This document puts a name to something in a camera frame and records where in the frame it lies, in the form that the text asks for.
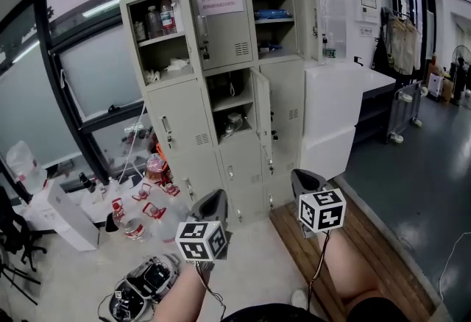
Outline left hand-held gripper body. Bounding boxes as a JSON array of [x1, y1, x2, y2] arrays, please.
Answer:
[[174, 215, 229, 263]]

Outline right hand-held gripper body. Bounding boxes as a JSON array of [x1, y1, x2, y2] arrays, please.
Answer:
[[298, 187, 347, 239]]

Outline grey metal locker cabinet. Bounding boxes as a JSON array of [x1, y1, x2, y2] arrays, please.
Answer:
[[146, 0, 306, 224]]

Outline beige metal locker cabinet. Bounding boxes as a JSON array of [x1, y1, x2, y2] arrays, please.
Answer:
[[119, 0, 325, 228]]

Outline person's right forearm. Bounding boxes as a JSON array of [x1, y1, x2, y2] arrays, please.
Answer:
[[323, 230, 380, 299]]

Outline person's left forearm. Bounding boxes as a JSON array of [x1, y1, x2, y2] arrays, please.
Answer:
[[152, 263, 210, 322]]

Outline clear jug pink liquid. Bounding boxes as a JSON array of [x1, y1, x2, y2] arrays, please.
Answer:
[[145, 152, 167, 182]]

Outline clear jug red label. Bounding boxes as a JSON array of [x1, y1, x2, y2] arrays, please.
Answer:
[[111, 197, 146, 242]]

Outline brown wooden slat platform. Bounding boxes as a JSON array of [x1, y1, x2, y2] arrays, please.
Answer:
[[269, 180, 437, 322]]

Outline clear glass kettle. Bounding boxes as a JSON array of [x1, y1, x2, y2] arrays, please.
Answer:
[[219, 112, 244, 138]]

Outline white sink counter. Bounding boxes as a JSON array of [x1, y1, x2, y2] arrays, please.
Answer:
[[300, 61, 397, 182]]

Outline small black box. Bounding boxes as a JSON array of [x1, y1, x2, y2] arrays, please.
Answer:
[[105, 212, 119, 234]]

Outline person's white right shoe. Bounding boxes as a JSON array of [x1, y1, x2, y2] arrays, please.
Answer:
[[290, 288, 308, 310]]

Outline white low floor box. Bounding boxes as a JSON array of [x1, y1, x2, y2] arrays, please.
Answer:
[[79, 180, 148, 224]]

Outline person's black shorts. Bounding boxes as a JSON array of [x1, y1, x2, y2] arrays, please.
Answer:
[[220, 303, 328, 322]]

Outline black thermos bottle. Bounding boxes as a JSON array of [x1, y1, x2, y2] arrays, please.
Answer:
[[78, 172, 97, 193]]

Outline person's black shirt sleeve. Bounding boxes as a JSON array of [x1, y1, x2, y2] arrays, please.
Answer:
[[347, 294, 408, 322]]

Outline grey metal rolling cart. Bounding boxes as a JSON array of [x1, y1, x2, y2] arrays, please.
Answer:
[[386, 81, 430, 145]]

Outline white water dispenser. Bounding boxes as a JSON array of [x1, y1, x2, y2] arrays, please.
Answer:
[[27, 179, 100, 252]]

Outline clear bottle green label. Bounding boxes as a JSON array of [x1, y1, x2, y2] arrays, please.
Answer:
[[323, 35, 338, 60]]

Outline black hanging bag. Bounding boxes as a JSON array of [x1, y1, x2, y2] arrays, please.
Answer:
[[372, 37, 392, 74]]

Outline white gloves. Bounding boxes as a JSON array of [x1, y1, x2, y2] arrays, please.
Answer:
[[142, 69, 162, 85]]

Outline white crumpled cloth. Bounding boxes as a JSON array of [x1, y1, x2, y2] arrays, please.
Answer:
[[163, 57, 191, 73]]

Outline white air purifier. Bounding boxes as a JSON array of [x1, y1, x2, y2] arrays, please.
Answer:
[[428, 72, 445, 98]]

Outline beige hanging garments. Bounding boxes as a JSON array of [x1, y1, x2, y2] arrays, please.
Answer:
[[386, 11, 424, 76]]

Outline blue plastic packet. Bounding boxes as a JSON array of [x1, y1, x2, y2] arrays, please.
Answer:
[[256, 8, 291, 21]]

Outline large clear water bottle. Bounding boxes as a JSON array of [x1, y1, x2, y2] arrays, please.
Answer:
[[5, 140, 49, 195]]

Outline black office chair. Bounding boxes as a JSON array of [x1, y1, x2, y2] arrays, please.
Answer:
[[0, 186, 49, 273]]

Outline black standing fan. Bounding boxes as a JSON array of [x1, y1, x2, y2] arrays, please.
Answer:
[[450, 44, 470, 107]]

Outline clear bottle red label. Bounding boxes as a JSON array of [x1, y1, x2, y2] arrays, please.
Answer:
[[160, 0, 177, 35]]

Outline white spray bottle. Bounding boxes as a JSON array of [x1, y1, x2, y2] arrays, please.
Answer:
[[171, 0, 185, 34]]

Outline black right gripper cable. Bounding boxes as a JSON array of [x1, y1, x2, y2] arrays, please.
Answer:
[[307, 230, 330, 310]]

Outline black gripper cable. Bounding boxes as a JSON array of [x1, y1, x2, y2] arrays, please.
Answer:
[[196, 263, 227, 322], [307, 230, 330, 310]]

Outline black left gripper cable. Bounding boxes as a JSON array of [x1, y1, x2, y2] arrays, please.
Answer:
[[196, 263, 227, 322]]

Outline white cable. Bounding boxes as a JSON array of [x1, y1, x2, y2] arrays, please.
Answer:
[[119, 107, 147, 184]]

